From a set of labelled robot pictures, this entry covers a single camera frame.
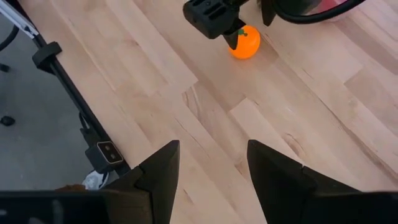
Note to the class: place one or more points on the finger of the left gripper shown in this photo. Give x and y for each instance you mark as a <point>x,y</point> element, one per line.
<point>269,11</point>
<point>211,18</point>

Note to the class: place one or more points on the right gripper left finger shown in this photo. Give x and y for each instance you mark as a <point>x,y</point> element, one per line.
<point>149,205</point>

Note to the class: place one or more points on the silver aluminium bar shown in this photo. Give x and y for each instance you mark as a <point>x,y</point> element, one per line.
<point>18,20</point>

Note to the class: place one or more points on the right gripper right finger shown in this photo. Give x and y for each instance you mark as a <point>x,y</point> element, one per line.
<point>295,199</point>

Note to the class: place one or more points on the blue office chair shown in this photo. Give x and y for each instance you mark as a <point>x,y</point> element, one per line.
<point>7,120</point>

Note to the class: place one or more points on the black frame clamp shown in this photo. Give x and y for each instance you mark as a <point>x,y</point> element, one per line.
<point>46,54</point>

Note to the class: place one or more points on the orange toy fruit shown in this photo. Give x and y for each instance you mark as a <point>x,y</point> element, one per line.
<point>248,46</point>

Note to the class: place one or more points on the small black camera box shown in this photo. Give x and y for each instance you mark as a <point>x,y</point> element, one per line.
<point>107,154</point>

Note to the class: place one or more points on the black aluminium rig frame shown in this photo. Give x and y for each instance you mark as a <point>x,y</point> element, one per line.
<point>71,90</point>

